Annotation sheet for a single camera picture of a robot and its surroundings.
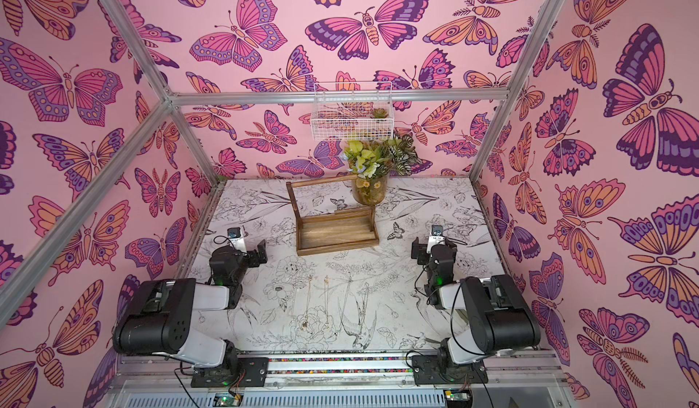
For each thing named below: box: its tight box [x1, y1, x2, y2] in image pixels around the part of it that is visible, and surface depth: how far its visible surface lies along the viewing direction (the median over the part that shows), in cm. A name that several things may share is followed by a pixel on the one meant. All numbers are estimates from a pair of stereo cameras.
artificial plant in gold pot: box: [343, 134, 423, 206], surface depth 103 cm
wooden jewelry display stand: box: [285, 173, 380, 257], surface depth 105 cm
